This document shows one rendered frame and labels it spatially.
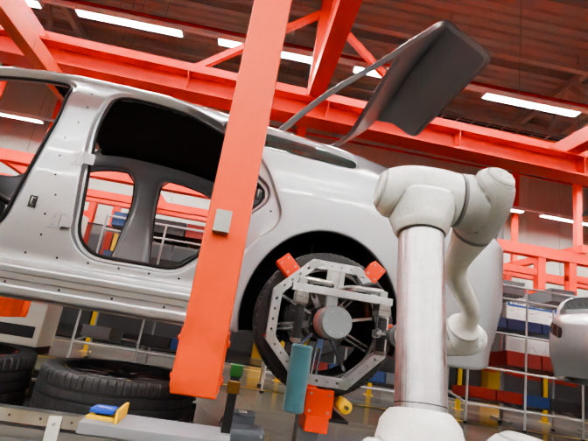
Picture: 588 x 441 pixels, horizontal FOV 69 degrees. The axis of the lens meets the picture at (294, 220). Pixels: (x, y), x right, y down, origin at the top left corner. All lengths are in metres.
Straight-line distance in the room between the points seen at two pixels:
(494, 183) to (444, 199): 0.12
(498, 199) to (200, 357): 1.08
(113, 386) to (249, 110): 1.18
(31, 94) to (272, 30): 12.45
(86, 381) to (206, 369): 0.49
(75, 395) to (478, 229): 1.51
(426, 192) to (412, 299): 0.25
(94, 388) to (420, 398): 1.30
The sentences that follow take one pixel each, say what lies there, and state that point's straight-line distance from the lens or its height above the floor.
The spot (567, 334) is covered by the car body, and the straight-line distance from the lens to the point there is 4.31.
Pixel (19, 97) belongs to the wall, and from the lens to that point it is 14.25.
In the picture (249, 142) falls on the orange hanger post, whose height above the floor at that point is 1.48.
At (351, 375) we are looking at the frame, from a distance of 1.99.
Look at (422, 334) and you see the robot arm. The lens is 0.90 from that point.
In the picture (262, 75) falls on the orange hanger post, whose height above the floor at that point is 1.78.
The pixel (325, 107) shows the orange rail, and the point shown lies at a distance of 4.83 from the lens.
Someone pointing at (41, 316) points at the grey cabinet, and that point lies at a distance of 6.37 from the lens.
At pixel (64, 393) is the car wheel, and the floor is 0.43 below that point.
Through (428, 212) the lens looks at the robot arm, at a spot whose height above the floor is 1.08.
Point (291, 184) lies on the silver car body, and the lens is 2.23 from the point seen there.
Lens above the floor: 0.78
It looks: 15 degrees up
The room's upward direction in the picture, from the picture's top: 9 degrees clockwise
